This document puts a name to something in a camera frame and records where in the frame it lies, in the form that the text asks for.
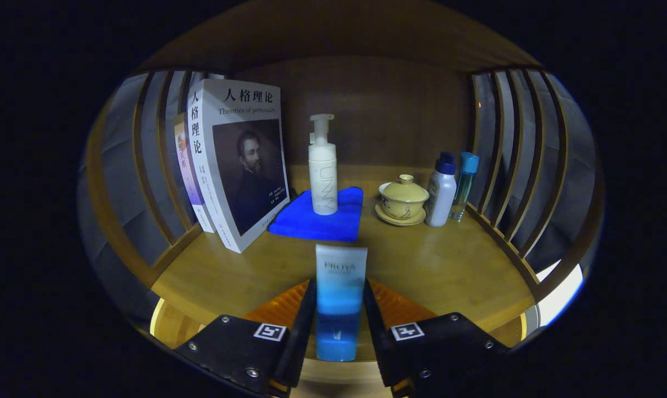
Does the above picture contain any white pump bottle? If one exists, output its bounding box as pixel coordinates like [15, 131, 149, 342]
[308, 113, 338, 216]

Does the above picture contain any brown wooden cabinet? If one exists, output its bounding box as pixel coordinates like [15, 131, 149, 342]
[78, 0, 605, 387]

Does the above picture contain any wooden countertop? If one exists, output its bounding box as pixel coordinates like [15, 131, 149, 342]
[151, 165, 536, 363]

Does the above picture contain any thin purple book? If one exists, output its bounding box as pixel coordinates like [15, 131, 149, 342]
[173, 113, 215, 233]

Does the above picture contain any white bottle dark blue cap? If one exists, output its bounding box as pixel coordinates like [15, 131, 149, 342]
[425, 151, 457, 228]

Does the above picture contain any yellow lidded tea bowl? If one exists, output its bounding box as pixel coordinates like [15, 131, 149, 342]
[379, 174, 430, 221]

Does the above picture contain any clear teal bottle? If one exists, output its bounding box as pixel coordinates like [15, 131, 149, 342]
[449, 152, 480, 223]

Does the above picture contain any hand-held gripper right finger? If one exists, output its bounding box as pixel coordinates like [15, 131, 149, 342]
[363, 279, 511, 397]

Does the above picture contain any large white portrait book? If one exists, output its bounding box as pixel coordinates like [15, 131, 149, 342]
[187, 78, 291, 254]

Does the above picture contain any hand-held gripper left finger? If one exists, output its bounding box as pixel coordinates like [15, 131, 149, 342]
[173, 278, 317, 397]

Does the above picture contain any yellow saucer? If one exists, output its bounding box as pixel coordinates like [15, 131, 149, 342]
[374, 203, 427, 227]

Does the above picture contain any folded blue cloth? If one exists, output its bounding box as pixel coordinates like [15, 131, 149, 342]
[268, 187, 364, 243]

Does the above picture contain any blue white tube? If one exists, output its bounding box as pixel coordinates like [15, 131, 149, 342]
[315, 244, 368, 363]

